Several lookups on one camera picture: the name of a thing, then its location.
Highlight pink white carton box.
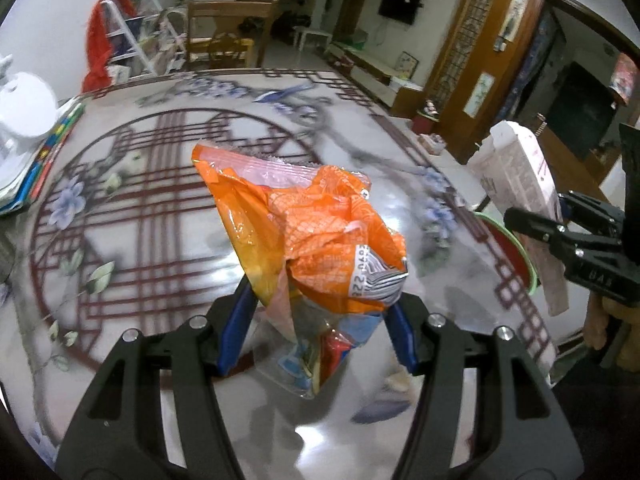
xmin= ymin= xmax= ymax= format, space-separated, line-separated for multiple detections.
xmin=466 ymin=120 xmax=570 ymax=316

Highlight orange snack bag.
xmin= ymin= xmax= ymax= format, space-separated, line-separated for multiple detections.
xmin=192 ymin=141 xmax=408 ymax=399

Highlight red green trash bin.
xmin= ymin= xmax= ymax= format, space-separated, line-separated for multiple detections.
xmin=474 ymin=211 xmax=539 ymax=295

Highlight person's right hand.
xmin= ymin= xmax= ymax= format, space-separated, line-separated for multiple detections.
xmin=582 ymin=292 xmax=640 ymax=373

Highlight carved wooden chair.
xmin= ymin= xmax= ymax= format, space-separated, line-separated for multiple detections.
xmin=534 ymin=112 xmax=612 ymax=201

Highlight cardboard tissue box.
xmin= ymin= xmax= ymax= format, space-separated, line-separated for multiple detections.
xmin=418 ymin=133 xmax=447 ymax=156

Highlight small red floor bin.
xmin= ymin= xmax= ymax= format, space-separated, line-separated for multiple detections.
xmin=411 ymin=100 xmax=439 ymax=136

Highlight low tv cabinet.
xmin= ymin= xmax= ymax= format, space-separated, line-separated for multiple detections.
xmin=326 ymin=41 xmax=426 ymax=118

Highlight framed picture on cabinet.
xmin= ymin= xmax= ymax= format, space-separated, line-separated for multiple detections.
xmin=394 ymin=51 xmax=419 ymax=79

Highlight stack of colourful books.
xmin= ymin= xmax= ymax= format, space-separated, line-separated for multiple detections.
xmin=1 ymin=98 xmax=85 ymax=217

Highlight white desk lamp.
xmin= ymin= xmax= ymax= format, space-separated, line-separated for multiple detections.
xmin=0 ymin=54 xmax=58 ymax=188

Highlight small white side table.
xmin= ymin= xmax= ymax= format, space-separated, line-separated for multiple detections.
xmin=293 ymin=26 xmax=333 ymax=52

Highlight red cloth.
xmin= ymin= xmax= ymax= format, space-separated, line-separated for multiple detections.
xmin=81 ymin=2 xmax=112 ymax=93

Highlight white magazine rack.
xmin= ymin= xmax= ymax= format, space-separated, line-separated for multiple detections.
xmin=100 ymin=0 xmax=186 ymax=84

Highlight far wooden chair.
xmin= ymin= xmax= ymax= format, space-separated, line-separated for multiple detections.
xmin=184 ymin=0 xmax=279 ymax=70

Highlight wall mounted television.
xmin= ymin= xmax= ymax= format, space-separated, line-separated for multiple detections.
xmin=378 ymin=0 xmax=422 ymax=25

